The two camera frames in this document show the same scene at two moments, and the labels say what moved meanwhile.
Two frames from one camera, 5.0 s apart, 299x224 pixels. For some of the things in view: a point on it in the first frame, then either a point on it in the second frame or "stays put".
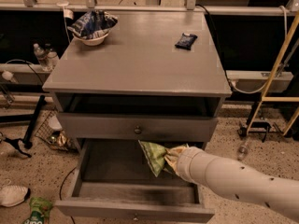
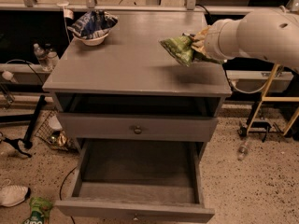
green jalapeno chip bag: [155, 155] to [181, 49]
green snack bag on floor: [40, 209] stays put
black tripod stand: [27, 142] stays put
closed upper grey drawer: [137, 127] stays put
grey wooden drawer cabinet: [157, 77] stays put
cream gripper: [184, 163] to [211, 43]
